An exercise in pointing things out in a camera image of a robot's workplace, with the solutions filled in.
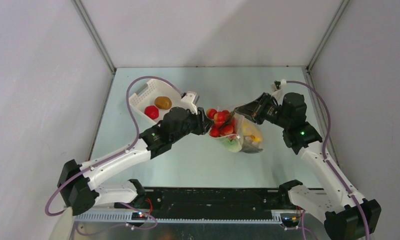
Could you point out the clear zip top bag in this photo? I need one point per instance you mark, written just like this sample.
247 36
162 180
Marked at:
232 118

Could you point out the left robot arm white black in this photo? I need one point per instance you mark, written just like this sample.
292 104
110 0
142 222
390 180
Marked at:
81 184

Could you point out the grey toy fish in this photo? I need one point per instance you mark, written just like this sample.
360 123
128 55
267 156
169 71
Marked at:
251 147

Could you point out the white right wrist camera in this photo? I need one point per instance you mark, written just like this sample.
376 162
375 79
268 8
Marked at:
277 89

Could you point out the yellow toy lemon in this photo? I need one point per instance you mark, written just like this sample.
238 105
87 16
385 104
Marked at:
251 132

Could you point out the red toy apple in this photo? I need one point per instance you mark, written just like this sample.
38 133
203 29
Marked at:
152 112

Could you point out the brown toy potato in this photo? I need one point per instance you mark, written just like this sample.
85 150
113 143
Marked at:
163 103

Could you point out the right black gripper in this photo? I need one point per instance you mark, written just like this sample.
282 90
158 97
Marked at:
256 110

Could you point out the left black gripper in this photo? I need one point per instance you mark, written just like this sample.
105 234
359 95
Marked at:
203 123

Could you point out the green toy lettuce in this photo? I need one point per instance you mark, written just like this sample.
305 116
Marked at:
232 143

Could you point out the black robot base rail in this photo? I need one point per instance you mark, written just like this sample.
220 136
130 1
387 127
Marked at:
216 203

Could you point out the white perforated plastic basket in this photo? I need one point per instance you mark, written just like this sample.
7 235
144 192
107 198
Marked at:
147 94

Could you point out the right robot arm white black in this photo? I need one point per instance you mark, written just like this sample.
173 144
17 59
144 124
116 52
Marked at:
345 213

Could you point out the grey slotted cable duct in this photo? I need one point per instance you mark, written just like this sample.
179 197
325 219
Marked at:
133 217

